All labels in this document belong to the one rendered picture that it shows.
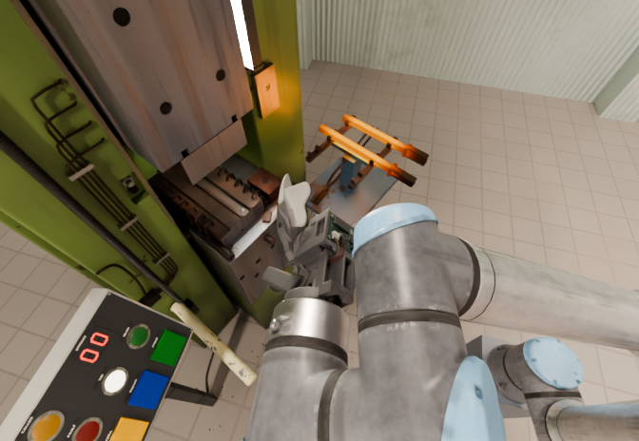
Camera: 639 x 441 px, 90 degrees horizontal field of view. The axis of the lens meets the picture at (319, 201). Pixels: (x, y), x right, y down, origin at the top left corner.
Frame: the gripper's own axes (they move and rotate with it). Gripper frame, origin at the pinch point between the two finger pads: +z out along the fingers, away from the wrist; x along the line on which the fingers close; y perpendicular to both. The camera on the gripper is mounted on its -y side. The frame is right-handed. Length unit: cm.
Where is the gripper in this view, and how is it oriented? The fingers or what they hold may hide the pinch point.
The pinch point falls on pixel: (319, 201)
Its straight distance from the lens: 52.9
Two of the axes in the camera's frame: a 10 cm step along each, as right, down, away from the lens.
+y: 6.6, -4.7, -5.8
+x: -7.4, -5.3, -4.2
